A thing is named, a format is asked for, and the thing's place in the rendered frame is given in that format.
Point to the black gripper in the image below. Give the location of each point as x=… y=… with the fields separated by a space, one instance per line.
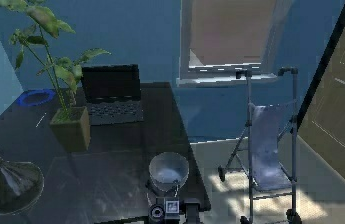
x=156 y=212

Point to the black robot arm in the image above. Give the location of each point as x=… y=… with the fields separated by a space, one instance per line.
x=191 y=213

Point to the black table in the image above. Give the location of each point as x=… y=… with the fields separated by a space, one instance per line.
x=113 y=160

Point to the green house plant in pot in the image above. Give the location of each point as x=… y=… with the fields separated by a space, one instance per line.
x=70 y=130

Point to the grey folding stroller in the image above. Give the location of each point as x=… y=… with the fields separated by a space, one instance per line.
x=266 y=150

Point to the black laptop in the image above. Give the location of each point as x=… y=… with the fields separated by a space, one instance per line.
x=111 y=83

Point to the black desk lamp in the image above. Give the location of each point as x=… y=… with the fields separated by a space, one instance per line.
x=11 y=186

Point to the white pen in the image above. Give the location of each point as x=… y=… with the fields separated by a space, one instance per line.
x=41 y=120

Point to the brown room door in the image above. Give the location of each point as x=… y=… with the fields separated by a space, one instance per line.
x=340 y=100

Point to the window with grey frame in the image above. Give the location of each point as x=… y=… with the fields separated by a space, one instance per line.
x=226 y=33

